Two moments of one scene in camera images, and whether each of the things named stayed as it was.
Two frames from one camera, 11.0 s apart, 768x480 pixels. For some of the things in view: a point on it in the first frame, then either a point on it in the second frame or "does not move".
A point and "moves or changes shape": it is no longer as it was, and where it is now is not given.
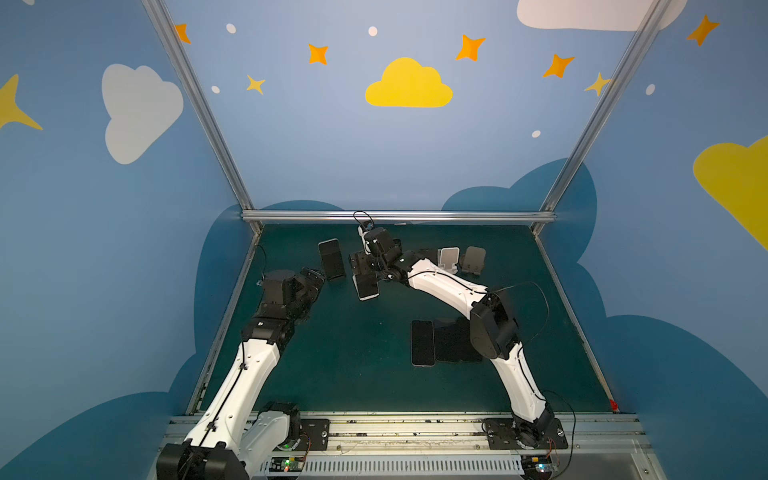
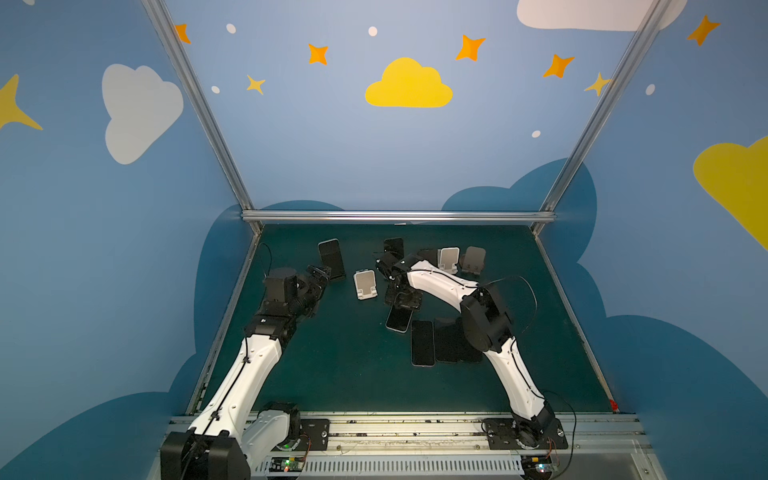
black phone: [422, 343] does not move
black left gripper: [315, 279] does not move
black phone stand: [428, 253] does not move
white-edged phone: [367, 286] → [399, 318]
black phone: [462, 348] moves or changes shape
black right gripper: [363, 264] → [405, 299]
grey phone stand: [473, 260] does not move
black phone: [452, 339] does not move
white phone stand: [448, 258] does not move
